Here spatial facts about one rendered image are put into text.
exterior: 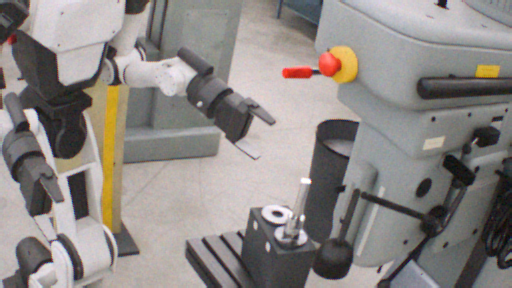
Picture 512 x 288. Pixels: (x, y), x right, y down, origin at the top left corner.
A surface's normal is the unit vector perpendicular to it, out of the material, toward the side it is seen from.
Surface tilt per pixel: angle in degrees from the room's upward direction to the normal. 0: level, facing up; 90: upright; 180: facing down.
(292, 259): 90
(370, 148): 90
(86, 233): 80
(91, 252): 66
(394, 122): 90
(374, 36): 90
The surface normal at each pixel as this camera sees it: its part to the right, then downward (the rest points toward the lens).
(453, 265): -0.85, 0.11
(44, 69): 0.04, 0.60
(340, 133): 0.20, 0.44
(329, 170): -0.65, 0.32
